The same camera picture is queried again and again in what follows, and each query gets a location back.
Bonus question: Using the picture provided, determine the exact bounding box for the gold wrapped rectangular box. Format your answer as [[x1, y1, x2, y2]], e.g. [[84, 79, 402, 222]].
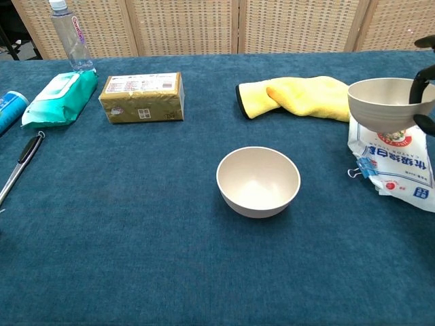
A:
[[98, 71, 186, 125]]

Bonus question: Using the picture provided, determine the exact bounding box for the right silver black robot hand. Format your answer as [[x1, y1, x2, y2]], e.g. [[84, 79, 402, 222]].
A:
[[409, 35, 435, 136]]

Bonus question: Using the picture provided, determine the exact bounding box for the clear plastic water bottle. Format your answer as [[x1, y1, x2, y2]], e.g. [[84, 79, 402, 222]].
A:
[[48, 0, 97, 73]]

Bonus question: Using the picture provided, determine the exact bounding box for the blue felt table cover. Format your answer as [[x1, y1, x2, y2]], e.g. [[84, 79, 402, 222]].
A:
[[0, 50, 435, 326]]

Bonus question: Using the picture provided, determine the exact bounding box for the white sugar bag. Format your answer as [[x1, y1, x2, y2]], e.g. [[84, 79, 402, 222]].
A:
[[346, 117, 435, 214]]

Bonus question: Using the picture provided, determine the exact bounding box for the steel ladle with black handle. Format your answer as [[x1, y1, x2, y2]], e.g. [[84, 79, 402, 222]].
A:
[[0, 131, 46, 209]]

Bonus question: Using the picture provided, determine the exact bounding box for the blue tube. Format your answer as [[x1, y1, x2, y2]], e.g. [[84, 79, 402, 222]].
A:
[[0, 90, 30, 137]]

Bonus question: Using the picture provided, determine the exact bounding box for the woven wooden folding screen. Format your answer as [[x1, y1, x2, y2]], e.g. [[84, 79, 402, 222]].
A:
[[12, 0, 435, 60]]

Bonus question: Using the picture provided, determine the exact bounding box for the beige plastic bowl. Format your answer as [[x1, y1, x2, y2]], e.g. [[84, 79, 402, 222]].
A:
[[347, 77, 435, 132], [216, 146, 302, 219]]

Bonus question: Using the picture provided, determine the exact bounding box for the yellow cloth with black trim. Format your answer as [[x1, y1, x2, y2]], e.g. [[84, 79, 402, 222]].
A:
[[235, 75, 354, 124]]

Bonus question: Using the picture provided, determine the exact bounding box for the blue binder clip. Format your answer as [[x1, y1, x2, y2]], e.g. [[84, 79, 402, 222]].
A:
[[347, 156, 380, 180]]

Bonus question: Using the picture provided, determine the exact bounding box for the green wet wipes pack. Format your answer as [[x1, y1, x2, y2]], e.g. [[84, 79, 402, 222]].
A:
[[20, 70, 99, 130]]

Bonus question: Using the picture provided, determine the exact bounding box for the black tripod stand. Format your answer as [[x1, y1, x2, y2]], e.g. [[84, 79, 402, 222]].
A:
[[0, 0, 22, 61]]

